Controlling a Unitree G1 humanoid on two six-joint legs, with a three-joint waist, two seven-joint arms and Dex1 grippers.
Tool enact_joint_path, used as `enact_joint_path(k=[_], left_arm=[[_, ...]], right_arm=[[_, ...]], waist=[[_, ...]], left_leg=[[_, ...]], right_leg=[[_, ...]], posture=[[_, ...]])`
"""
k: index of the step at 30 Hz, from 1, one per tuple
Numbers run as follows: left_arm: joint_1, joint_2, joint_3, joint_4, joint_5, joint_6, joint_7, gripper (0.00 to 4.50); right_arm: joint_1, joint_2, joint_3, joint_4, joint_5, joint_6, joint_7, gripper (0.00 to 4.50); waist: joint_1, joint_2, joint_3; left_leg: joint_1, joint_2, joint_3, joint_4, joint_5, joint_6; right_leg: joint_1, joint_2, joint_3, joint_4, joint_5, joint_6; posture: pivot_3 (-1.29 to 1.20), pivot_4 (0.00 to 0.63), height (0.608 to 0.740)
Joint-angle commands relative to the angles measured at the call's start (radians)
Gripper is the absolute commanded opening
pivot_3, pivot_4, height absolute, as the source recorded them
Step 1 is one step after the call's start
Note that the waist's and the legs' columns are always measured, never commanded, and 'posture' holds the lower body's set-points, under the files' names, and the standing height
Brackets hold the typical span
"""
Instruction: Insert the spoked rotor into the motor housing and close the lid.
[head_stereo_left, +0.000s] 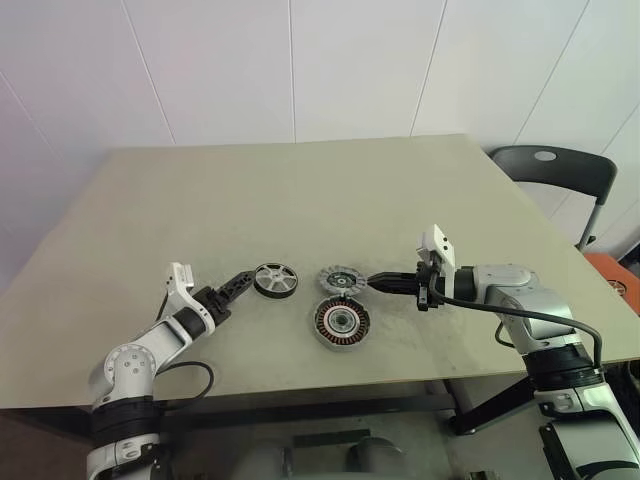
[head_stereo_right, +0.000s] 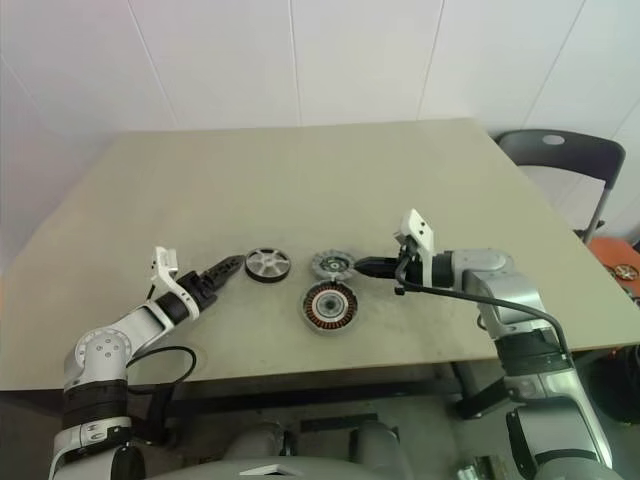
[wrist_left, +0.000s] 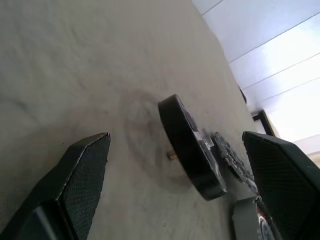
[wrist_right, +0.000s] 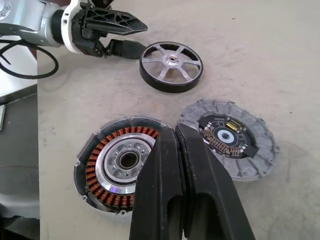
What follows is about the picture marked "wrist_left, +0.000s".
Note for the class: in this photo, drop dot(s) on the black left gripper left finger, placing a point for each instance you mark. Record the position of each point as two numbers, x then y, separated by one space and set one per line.
75 180

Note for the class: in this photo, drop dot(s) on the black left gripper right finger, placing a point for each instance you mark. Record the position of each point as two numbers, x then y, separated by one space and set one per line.
282 180

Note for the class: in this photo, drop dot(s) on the grey spoked rotor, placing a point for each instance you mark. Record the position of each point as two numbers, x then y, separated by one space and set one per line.
225 150

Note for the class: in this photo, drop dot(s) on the black round motor housing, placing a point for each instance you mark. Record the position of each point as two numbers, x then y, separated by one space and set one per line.
180 130

